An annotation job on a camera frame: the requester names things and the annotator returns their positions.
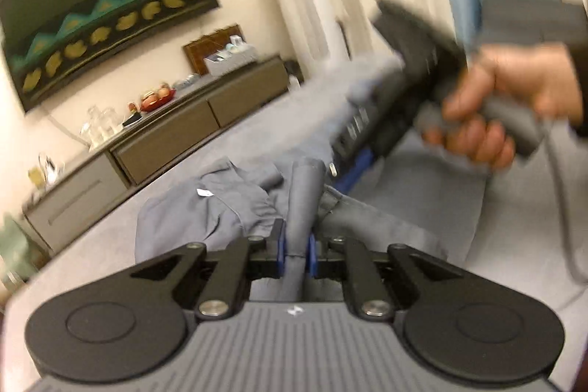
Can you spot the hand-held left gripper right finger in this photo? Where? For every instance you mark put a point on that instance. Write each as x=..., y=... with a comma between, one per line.
x=312, y=256

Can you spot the wall television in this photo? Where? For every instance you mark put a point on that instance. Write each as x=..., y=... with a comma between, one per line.
x=105, y=15

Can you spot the brown wooden tray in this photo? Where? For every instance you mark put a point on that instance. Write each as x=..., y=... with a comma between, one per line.
x=216, y=47

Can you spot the grey bed sheet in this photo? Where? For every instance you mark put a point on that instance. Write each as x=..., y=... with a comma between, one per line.
x=436, y=199

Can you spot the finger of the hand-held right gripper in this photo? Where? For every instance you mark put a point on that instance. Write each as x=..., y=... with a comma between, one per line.
x=353, y=164

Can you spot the long grey brown cabinet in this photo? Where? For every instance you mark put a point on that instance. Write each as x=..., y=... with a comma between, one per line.
x=161, y=148

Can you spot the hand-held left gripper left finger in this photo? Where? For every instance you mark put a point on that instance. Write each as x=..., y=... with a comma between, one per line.
x=281, y=254

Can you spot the person's right hand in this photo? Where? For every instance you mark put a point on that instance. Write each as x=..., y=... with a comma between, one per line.
x=505, y=79

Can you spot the small yellow item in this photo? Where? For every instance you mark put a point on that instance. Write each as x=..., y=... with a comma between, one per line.
x=39, y=176

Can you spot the green plastic chair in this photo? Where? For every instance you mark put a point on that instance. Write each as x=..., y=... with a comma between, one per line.
x=16, y=254

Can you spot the plate of fruit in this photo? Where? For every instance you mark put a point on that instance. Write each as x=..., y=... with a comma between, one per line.
x=158, y=97

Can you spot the grey garment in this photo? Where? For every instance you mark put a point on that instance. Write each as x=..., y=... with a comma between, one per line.
x=211, y=217

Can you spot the clear glassware set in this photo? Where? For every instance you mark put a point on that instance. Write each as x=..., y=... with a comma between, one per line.
x=99, y=125

